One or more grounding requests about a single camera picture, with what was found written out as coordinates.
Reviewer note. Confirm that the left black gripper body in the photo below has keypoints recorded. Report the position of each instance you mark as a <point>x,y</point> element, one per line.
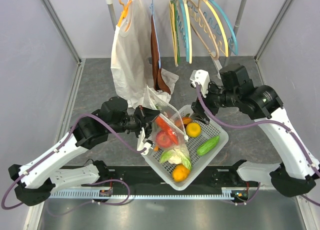
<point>138,114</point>

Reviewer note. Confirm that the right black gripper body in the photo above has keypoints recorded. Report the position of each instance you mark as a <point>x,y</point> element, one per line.
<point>215,98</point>

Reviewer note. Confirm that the orange carrot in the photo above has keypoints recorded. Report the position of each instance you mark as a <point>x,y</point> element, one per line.
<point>167,129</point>

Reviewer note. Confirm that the yellow lemon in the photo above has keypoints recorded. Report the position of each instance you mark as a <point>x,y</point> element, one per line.
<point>193,129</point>

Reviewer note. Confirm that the red apple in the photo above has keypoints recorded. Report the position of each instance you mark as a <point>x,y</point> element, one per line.
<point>162,140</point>

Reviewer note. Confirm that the clear dotted zip top bag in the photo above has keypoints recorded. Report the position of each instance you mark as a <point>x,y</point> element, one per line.
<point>168,112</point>

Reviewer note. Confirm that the light green cucumber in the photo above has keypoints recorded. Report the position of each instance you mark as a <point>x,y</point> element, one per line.
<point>208,145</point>

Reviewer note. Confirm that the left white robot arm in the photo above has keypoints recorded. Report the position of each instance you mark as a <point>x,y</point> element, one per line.
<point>36,181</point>

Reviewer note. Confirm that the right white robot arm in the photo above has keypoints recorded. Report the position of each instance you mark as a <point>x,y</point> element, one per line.
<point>299,169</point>

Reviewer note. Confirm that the orange pumpkin slice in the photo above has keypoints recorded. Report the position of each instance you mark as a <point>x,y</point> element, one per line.
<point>186,120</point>

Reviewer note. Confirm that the white plastic basket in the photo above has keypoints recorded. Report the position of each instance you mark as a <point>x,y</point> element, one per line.
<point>199,163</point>

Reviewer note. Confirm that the brown cloth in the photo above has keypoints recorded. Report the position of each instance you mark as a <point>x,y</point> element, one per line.
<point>158,81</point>

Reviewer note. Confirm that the white cauliflower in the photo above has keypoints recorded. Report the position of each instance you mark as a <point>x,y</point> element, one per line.
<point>179,154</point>

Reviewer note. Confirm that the white t-shirt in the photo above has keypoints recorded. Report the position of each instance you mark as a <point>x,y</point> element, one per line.
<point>131,60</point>

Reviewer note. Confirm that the yellow plastic hanger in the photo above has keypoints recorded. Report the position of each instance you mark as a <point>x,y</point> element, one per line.
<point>212,20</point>

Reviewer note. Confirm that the orange tangerine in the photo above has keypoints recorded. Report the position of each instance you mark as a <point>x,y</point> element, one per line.
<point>180,173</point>

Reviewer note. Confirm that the cream hanger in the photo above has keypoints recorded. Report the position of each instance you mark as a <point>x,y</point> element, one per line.
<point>173,34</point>

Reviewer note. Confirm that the teal plastic hanger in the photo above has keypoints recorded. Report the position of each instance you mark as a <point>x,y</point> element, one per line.
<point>213,26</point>

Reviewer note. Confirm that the orange hanger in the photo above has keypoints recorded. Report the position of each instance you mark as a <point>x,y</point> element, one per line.
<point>125,11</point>

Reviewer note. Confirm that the light blue hanger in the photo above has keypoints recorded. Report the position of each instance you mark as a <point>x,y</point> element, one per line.
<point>183,27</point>

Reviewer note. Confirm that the green hanger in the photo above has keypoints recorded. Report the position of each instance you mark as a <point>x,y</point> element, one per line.
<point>176,30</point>

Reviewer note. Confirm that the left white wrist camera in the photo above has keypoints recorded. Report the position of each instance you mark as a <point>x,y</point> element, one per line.
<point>143,144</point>

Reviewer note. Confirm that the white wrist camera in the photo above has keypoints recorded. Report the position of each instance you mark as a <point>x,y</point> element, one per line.
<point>202,78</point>
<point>143,144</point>

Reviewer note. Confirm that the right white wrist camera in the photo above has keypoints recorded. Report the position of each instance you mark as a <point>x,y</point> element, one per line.
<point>202,78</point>

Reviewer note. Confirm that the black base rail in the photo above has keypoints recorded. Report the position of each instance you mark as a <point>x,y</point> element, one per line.
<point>213,179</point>

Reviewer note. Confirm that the white slotted cable duct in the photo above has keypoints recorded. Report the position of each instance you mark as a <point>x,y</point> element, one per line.
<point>90,193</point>

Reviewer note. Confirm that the blue wire hanger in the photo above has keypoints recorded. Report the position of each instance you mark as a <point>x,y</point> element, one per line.
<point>152,9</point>

